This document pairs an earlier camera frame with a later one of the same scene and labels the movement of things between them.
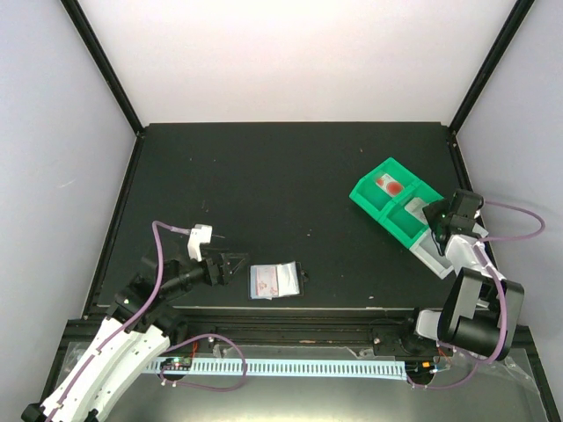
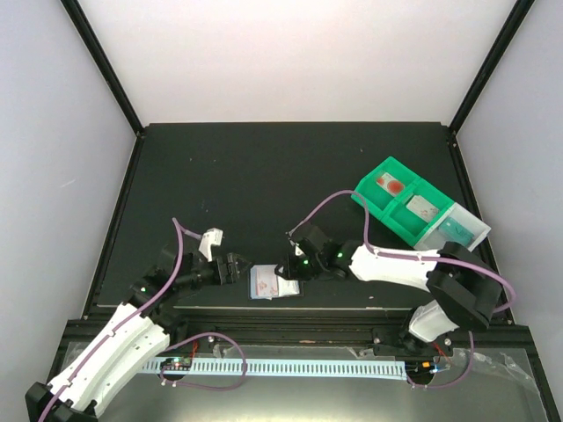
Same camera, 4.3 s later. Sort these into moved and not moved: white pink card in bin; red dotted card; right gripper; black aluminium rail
Moved: right gripper
Not moved: black aluminium rail; white pink card in bin; red dotted card
